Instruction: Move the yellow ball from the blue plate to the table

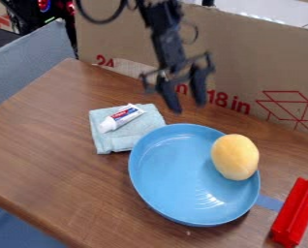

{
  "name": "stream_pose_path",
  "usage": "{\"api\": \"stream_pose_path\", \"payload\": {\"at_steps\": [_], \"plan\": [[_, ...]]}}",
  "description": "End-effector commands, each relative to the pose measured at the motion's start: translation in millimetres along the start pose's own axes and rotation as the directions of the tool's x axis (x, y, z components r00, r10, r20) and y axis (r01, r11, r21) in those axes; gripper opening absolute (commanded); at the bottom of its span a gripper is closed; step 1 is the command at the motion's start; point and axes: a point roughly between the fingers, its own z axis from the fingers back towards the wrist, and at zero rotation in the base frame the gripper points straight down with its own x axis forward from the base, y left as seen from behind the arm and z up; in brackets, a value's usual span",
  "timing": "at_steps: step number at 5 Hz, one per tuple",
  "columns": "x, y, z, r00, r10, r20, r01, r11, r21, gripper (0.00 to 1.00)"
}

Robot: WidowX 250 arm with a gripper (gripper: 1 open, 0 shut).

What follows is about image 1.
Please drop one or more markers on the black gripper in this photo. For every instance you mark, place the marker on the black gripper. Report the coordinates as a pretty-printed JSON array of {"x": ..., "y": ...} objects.
[{"x": 176, "y": 68}]

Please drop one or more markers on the yellow ball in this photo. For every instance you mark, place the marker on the yellow ball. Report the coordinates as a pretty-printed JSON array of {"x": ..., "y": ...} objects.
[{"x": 235, "y": 156}]

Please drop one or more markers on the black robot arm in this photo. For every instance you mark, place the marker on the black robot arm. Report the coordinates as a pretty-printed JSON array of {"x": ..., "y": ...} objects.
[{"x": 162, "y": 16}]

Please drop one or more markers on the blue plate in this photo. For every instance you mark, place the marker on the blue plate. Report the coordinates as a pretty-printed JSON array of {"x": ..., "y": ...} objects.
[{"x": 178, "y": 182}]

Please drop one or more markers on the white toothpaste tube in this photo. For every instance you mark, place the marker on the white toothpaste tube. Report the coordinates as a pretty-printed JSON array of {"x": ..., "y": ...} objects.
[{"x": 116, "y": 120}]

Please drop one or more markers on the brown cardboard box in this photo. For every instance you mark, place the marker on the brown cardboard box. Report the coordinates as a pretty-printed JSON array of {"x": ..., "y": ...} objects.
[{"x": 260, "y": 56}]

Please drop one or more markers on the light blue folded cloth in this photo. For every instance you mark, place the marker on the light blue folded cloth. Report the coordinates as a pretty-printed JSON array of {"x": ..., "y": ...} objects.
[{"x": 123, "y": 138}]

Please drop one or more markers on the black machine with lights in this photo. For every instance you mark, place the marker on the black machine with lights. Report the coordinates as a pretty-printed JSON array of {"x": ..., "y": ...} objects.
[{"x": 31, "y": 14}]

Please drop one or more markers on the blue tape strip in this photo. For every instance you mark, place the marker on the blue tape strip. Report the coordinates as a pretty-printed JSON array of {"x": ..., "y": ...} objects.
[{"x": 270, "y": 203}]

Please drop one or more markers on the red plastic block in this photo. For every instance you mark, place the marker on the red plastic block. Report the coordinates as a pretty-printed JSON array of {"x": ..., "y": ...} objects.
[{"x": 291, "y": 222}]

